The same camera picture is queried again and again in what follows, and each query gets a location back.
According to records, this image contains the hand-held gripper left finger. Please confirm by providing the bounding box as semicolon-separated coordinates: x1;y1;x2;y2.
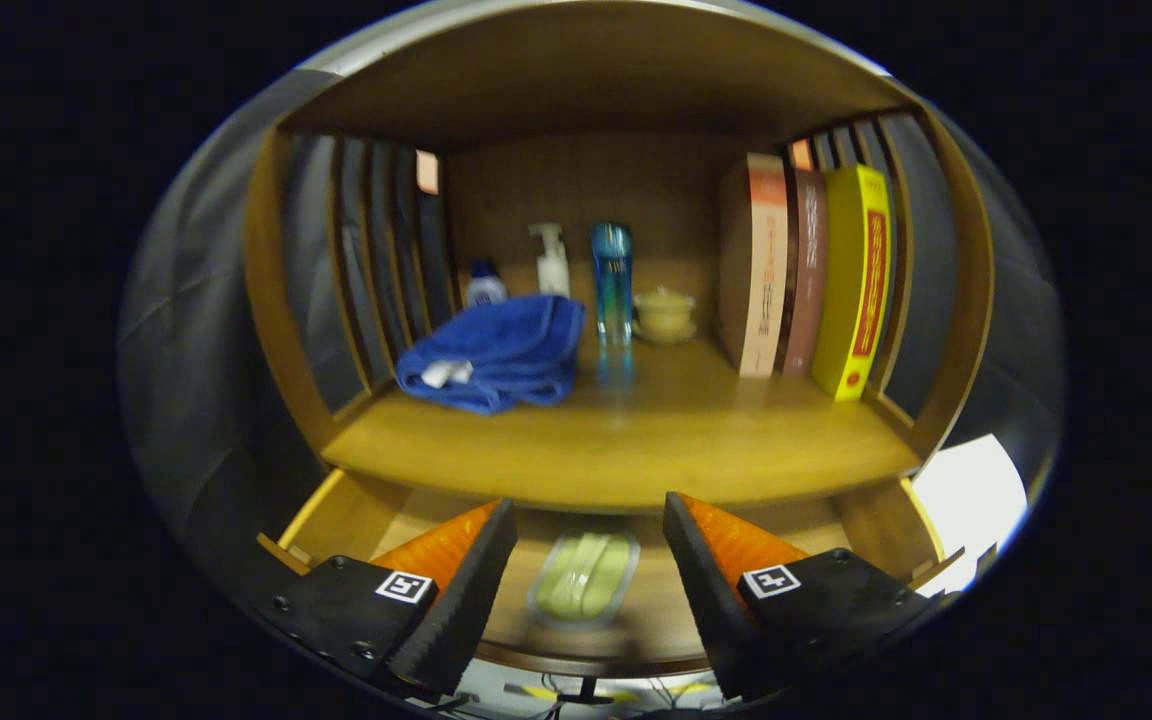
271;497;520;701

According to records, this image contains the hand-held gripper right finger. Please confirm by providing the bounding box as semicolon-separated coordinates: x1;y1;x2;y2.
662;490;942;701

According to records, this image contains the wooden drawer with black knob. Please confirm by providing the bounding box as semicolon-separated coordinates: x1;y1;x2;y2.
256;468;967;701

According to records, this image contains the green handled scrub sponge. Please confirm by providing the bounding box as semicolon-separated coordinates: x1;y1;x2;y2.
528;532;641;629

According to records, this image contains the wooden countertop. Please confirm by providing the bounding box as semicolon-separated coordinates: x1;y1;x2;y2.
321;335;922;513

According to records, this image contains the wooden cabinet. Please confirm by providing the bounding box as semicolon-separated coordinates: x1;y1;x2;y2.
241;0;997;521

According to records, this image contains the blue folded towel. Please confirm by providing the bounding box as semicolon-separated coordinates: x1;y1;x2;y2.
396;294;587;416

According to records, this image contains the white platform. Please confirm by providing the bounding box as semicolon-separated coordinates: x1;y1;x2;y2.
911;432;1029;596

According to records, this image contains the yellow lidded teacup with saucer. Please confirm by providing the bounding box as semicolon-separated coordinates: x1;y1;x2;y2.
632;286;699;346

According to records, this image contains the small white bottle blue cap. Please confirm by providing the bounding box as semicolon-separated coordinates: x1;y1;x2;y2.
464;260;509;309

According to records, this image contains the blue glass bottle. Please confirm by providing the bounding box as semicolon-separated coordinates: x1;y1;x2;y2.
591;222;634;349

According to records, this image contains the brown book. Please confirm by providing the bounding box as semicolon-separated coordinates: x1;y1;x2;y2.
781;168;830;378

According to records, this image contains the beige book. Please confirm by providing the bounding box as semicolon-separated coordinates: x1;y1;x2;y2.
718;153;790;379

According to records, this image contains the yellow book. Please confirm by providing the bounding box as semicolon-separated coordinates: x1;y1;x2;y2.
811;163;892;403

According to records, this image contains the white pump bottle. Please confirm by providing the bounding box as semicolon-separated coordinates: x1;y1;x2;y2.
528;222;572;299

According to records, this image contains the black backdrop cloth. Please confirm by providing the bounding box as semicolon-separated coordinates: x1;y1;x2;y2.
121;70;1067;601

